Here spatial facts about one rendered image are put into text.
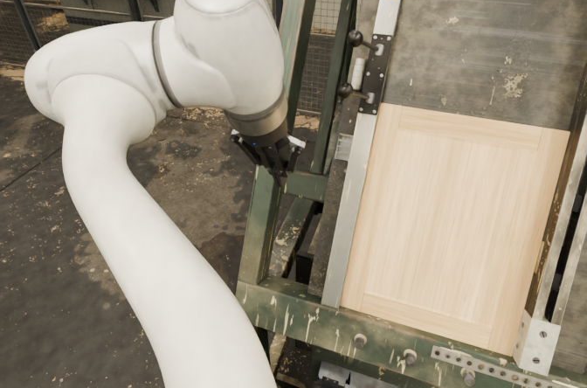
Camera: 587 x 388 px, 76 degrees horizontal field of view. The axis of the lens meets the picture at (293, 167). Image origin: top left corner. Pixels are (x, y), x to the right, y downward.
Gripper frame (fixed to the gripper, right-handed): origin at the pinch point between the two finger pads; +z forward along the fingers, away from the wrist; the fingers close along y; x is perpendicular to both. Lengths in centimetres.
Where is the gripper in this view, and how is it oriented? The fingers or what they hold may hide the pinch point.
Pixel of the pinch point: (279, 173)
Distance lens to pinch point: 72.6
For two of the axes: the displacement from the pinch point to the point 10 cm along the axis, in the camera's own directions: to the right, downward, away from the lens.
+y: -9.6, -1.9, 2.2
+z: 1.2, 4.5, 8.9
